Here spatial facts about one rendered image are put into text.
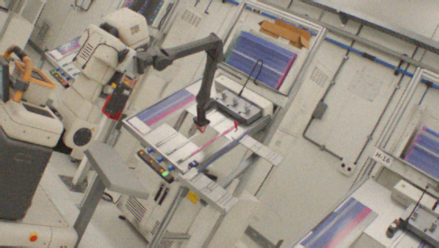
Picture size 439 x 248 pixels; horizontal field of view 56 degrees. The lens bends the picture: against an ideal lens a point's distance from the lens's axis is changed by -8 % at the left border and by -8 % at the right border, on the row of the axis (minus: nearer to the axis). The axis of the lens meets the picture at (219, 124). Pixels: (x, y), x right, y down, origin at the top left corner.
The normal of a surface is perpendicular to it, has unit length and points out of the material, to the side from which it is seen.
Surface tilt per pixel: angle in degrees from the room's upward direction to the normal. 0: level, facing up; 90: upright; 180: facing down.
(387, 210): 45
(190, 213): 90
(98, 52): 82
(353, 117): 90
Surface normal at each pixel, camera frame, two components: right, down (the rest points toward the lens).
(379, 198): -0.07, -0.78
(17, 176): 0.65, 0.43
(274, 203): -0.58, -0.22
